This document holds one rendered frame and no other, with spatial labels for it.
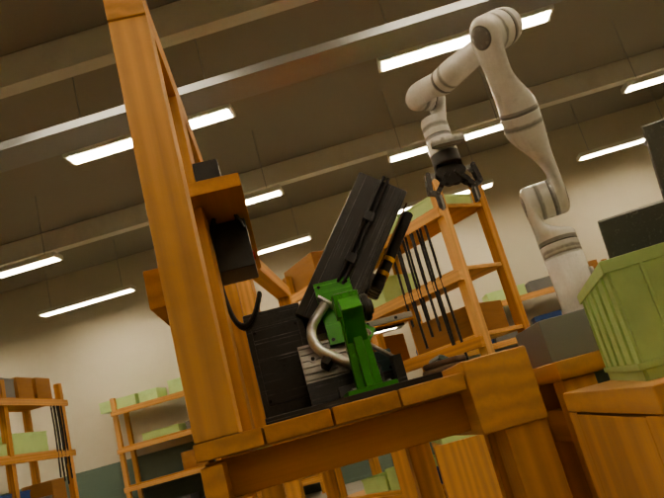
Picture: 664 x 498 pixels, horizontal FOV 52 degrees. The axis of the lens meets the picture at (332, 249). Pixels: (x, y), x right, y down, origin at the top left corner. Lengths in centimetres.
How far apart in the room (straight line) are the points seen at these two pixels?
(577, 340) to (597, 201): 1033
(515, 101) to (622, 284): 73
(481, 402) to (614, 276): 51
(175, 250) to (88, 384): 1088
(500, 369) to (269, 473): 52
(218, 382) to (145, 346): 1055
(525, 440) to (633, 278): 54
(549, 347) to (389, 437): 41
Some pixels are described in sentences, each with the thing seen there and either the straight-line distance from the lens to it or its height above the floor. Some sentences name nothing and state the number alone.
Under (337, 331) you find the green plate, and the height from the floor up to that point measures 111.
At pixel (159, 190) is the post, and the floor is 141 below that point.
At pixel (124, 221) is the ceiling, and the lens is 1016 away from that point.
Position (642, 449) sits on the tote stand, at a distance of 102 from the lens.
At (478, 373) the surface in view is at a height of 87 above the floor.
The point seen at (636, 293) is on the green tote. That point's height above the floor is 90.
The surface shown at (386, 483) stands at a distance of 578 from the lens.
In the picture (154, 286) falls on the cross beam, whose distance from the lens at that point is 154.
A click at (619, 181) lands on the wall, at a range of 1208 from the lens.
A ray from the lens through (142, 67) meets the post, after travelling 164.
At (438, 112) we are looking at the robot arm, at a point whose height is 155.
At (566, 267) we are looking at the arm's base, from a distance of 166.
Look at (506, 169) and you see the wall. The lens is 1179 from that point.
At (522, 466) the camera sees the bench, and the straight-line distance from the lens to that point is 144.
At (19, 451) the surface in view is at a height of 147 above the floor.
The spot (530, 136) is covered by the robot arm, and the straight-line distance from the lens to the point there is 165.
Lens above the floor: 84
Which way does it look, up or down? 15 degrees up
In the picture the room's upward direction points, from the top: 15 degrees counter-clockwise
